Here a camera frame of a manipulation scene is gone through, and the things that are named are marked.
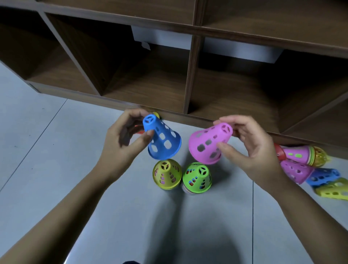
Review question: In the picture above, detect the person's right hand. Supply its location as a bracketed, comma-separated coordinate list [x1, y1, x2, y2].
[213, 115, 286, 191]

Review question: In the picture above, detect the pink perforated plastic cone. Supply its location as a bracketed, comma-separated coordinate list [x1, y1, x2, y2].
[280, 160, 315, 185]
[188, 122, 234, 165]

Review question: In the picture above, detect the person's left forearm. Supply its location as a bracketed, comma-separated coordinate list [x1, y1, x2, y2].
[0, 163, 116, 264]

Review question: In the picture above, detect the red perforated plastic cone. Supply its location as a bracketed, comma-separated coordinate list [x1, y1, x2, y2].
[274, 143, 286, 161]

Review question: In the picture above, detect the green perforated plastic cone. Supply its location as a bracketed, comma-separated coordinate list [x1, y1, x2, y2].
[182, 162, 212, 194]

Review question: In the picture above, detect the person's right forearm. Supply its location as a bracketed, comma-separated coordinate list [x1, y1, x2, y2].
[253, 175, 348, 264]

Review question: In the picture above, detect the yellow perforated plastic cone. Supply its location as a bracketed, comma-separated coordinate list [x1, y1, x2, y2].
[311, 146, 331, 167]
[152, 159, 183, 191]
[315, 178, 348, 201]

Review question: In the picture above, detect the person's left hand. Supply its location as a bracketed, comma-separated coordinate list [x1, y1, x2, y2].
[96, 108, 155, 181]

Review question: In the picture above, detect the brown wooden shelf unit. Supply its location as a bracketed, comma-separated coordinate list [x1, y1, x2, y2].
[0, 0, 348, 160]

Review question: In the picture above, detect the blue perforated plastic cone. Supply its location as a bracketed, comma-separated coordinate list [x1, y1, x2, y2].
[306, 168, 341, 187]
[142, 114, 182, 160]

